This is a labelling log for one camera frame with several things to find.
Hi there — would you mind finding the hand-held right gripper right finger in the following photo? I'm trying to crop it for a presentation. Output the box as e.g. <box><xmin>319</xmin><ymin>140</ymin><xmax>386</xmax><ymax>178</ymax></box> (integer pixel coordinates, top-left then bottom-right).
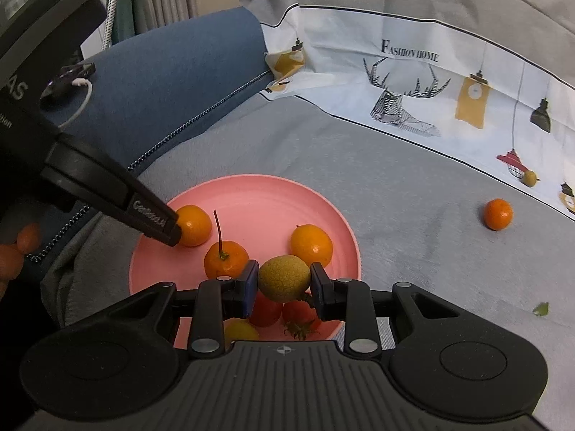
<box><xmin>309</xmin><ymin>263</ymin><xmax>478</xmax><ymax>356</ymax></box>

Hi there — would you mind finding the speckled braided cord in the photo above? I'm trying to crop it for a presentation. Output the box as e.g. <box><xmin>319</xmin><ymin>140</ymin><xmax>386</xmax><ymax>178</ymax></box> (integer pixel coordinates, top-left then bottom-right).
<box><xmin>101</xmin><ymin>0</ymin><xmax>125</xmax><ymax>50</ymax></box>

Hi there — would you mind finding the teal curtain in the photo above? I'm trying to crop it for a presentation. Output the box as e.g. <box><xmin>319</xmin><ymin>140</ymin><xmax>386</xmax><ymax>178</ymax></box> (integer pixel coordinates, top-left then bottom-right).
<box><xmin>110</xmin><ymin>0</ymin><xmax>138</xmax><ymax>46</ymax></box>

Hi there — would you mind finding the grey sheet with printed band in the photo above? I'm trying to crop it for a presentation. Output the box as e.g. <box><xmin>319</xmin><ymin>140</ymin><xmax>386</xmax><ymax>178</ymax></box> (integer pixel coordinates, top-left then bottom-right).
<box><xmin>40</xmin><ymin>0</ymin><xmax>575</xmax><ymax>431</ymax></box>

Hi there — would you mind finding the person's left hand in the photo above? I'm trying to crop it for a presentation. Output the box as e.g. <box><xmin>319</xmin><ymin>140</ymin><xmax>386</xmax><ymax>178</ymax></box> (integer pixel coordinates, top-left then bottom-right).
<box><xmin>0</xmin><ymin>223</ymin><xmax>44</xmax><ymax>300</ymax></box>

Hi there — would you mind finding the black smartphone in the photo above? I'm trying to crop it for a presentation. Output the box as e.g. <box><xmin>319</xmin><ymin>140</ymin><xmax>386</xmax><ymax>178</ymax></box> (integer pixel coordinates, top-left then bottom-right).
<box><xmin>40</xmin><ymin>64</ymin><xmax>97</xmax><ymax>101</ymax></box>

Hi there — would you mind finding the blue sofa armrest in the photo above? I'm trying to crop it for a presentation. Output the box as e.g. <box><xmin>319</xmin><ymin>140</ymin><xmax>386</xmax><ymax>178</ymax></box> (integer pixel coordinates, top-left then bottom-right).
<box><xmin>18</xmin><ymin>6</ymin><xmax>275</xmax><ymax>279</ymax></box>

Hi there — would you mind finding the orange kumquat with stem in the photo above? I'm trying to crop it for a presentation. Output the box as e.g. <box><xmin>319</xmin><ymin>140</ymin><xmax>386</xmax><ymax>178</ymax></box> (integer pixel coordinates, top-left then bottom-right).
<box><xmin>204</xmin><ymin>209</ymin><xmax>250</xmax><ymax>280</ymax></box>

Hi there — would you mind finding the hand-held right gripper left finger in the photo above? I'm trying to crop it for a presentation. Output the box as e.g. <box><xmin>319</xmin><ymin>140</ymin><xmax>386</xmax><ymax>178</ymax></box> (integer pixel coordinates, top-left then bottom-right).
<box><xmin>87</xmin><ymin>258</ymin><xmax>261</xmax><ymax>360</ymax></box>

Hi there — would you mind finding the yellow-orange kumquat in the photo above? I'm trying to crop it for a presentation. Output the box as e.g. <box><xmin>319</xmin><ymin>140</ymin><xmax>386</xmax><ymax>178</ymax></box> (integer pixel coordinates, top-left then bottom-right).
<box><xmin>290</xmin><ymin>224</ymin><xmax>334</xmax><ymax>268</ymax></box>

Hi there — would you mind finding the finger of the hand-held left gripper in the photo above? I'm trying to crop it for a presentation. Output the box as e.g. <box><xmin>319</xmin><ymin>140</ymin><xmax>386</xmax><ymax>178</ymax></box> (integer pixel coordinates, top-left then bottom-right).
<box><xmin>42</xmin><ymin>132</ymin><xmax>183</xmax><ymax>248</ymax></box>

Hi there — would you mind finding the white charging cable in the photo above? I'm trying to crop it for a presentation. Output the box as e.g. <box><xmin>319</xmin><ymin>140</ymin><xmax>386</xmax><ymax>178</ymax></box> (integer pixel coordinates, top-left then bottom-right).
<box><xmin>58</xmin><ymin>78</ymin><xmax>93</xmax><ymax>129</ymax></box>

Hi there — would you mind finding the red cherry tomato with calyx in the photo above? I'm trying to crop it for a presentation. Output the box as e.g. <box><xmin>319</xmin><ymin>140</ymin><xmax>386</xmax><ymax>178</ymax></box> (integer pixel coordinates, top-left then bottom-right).
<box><xmin>282</xmin><ymin>298</ymin><xmax>323</xmax><ymax>341</ymax></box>

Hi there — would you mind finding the pink plate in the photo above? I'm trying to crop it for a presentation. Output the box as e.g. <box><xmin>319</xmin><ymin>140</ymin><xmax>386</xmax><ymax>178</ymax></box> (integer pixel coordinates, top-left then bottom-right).
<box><xmin>129</xmin><ymin>174</ymin><xmax>361</xmax><ymax>351</ymax></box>

